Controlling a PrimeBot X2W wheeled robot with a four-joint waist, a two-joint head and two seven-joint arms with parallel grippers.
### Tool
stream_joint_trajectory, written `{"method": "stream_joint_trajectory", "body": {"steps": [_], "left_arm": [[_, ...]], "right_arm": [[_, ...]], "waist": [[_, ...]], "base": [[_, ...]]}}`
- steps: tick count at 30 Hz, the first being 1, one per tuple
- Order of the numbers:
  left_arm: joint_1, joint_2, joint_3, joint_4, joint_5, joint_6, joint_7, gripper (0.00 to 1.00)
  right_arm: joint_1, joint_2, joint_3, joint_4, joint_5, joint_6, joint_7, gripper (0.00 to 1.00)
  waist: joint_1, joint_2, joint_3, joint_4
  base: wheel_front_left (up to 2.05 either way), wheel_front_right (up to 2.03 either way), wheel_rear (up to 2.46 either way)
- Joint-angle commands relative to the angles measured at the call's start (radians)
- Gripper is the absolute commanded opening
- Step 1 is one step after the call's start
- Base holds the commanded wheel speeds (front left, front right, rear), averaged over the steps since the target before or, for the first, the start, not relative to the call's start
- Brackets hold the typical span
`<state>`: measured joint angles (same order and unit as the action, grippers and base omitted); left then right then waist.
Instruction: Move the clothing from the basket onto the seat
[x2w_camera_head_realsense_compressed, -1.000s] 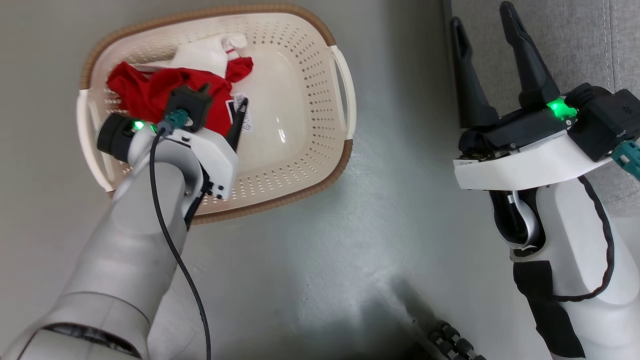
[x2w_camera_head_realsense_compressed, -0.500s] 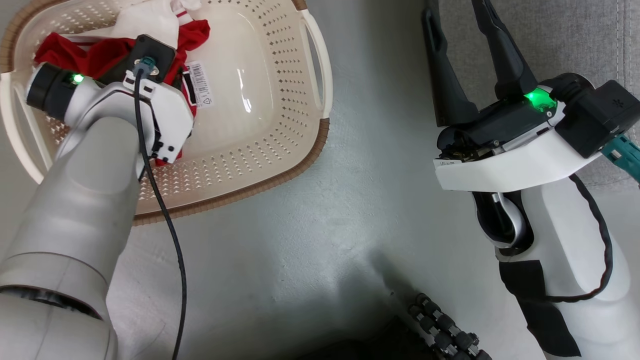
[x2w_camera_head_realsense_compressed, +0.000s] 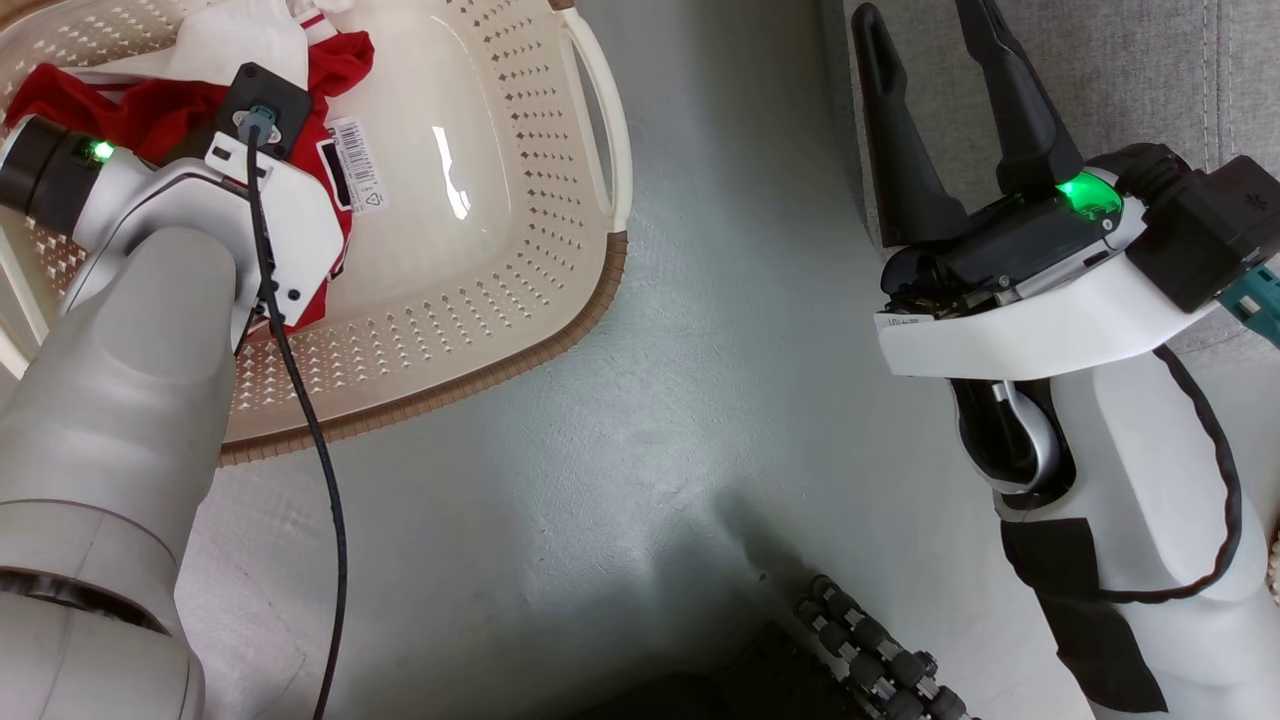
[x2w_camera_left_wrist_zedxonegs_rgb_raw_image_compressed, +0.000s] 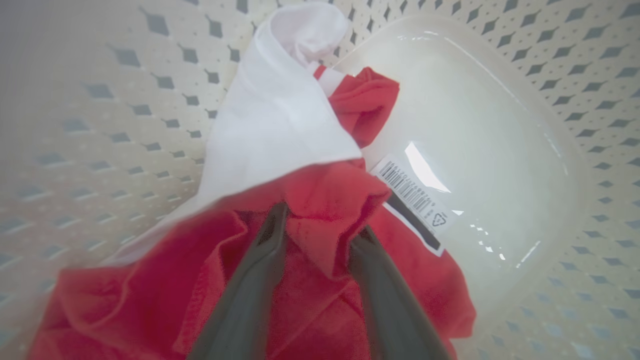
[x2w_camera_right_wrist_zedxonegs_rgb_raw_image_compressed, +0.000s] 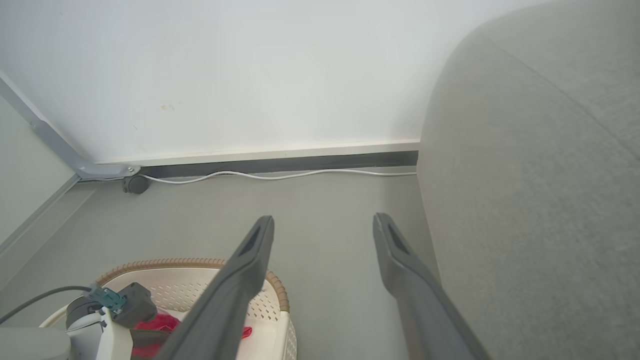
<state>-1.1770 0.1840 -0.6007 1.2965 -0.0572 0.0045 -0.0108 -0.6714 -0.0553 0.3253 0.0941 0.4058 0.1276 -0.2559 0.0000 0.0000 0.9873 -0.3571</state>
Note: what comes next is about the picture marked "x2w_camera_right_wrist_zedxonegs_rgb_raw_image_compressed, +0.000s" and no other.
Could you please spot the black baseboard strip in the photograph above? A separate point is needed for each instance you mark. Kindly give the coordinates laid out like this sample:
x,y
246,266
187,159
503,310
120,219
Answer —
x,y
300,163

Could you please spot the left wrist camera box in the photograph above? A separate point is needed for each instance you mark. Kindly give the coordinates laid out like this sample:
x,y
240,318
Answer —
x,y
137,302

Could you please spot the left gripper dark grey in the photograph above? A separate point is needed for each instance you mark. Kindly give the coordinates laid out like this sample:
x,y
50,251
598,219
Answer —
x,y
92,332

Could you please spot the black caster wheel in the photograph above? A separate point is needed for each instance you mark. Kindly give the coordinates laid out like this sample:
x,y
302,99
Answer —
x,y
135,184

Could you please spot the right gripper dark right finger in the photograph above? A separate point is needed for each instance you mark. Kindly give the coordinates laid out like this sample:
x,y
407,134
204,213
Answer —
x,y
420,300

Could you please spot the cream laundry basket brown rim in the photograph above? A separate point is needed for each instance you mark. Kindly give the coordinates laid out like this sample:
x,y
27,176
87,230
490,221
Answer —
x,y
272,340

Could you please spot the grey fabric sofa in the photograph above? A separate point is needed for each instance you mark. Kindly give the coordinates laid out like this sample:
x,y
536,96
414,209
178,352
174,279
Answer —
x,y
530,200

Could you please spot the grey partition support leg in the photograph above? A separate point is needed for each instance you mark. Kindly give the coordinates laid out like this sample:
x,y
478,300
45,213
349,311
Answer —
x,y
75,162

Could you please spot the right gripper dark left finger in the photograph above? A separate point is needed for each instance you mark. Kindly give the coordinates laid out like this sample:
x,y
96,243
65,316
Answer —
x,y
225,305

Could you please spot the red and white garment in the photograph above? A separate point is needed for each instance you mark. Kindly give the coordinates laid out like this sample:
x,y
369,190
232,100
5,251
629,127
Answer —
x,y
157,322

